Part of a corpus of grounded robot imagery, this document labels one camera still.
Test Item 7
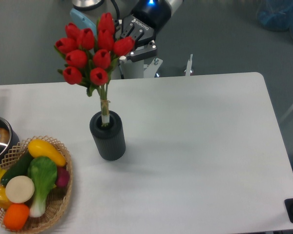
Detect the dark grey ribbed vase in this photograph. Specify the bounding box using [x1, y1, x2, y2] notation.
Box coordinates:
[89, 111, 126, 161]

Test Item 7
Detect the yellow squash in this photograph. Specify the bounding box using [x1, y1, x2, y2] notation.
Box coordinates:
[27, 139, 66, 167]

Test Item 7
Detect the yellow bell pepper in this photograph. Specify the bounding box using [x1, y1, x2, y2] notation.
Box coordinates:
[0, 185, 12, 210]

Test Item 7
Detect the purple red onion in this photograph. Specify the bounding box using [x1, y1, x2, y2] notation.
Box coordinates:
[55, 167, 70, 188]

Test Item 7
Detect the orange fruit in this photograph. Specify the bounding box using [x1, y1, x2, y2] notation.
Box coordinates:
[3, 203, 29, 231]

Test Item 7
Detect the red tulip bouquet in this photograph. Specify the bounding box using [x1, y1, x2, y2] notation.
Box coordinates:
[54, 13, 135, 127]

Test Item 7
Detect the blue plastic bag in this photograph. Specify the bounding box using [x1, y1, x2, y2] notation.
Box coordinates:
[256, 0, 293, 40]

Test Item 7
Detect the dark green cucumber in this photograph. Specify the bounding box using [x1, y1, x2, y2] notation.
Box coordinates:
[0, 151, 34, 186]

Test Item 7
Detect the woven wicker basket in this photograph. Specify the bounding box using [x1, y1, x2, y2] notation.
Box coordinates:
[0, 136, 73, 234]

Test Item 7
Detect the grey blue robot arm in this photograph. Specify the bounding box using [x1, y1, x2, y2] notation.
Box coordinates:
[119, 0, 183, 62]

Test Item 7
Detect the green bok choy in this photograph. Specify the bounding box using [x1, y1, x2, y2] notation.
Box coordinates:
[27, 156, 57, 218]

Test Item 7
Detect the cream round radish slice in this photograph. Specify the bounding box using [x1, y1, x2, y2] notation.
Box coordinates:
[5, 175, 35, 203]

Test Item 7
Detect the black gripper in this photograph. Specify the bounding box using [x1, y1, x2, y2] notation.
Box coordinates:
[114, 0, 171, 62]

